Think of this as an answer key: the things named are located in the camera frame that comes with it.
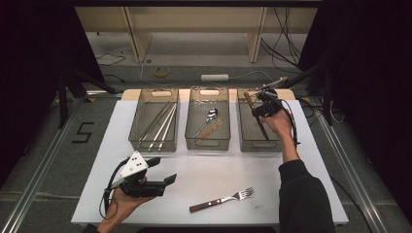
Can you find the metal chopstick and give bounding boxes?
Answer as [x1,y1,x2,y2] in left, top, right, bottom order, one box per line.
[142,103,174,143]
[138,101,170,142]

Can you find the translucent grey plastic bin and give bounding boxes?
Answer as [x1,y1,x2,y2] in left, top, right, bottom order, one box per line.
[127,88,180,153]
[236,87,290,153]
[184,86,231,151]

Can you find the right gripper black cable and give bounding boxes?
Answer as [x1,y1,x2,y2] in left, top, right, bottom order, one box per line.
[280,98,301,147]

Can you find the tangled floor cables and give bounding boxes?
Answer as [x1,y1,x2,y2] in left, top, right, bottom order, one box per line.
[296,96,345,126]

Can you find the wooden-handled knife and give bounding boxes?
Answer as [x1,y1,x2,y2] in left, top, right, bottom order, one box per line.
[243,91,270,141]

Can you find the wooden-handled fork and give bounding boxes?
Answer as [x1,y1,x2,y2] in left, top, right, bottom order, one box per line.
[189,186,256,214]

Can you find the metal spoon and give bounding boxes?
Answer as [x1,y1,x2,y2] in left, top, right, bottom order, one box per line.
[193,107,219,139]

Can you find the person's left hand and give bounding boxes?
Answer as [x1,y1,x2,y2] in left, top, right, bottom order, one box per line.
[102,176,156,227]

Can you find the black metal stand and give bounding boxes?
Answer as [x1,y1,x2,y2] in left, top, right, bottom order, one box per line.
[56,67,120,129]
[277,61,335,126]

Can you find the dark curtain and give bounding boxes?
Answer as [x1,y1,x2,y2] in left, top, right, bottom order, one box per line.
[296,0,412,225]
[0,0,107,187]

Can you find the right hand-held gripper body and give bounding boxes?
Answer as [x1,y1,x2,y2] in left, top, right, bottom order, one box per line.
[256,76,290,118]

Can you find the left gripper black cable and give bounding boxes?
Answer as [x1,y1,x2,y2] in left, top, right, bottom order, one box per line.
[98,158,131,221]

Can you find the thin black floor cable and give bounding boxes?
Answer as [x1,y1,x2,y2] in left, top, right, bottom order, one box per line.
[96,52,126,83]

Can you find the black cable bundle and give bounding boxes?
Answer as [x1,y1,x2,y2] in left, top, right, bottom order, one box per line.
[260,7,304,71]

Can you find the white power strip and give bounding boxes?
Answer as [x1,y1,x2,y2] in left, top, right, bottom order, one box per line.
[200,74,230,83]

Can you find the thick black floor cable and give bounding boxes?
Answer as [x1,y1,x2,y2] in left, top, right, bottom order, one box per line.
[329,176,374,233]

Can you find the yellow tape roll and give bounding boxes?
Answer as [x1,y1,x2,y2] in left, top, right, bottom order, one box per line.
[153,66,171,79]

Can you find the beige wooden shelf unit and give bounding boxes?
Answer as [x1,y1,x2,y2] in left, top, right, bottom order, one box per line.
[75,6,319,64]

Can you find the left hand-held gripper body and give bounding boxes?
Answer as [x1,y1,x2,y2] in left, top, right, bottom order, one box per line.
[111,150,166,199]

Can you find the aluminium floor rail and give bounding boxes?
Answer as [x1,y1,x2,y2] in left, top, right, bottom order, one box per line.
[0,96,86,233]
[310,96,390,233]

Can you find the white table sheet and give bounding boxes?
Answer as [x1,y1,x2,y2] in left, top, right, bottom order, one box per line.
[71,98,350,226]

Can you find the person's right hand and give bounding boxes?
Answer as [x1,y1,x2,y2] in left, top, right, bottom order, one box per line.
[260,107,294,141]

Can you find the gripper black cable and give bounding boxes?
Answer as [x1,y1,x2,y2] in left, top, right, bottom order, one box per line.
[98,158,131,221]
[280,98,301,147]

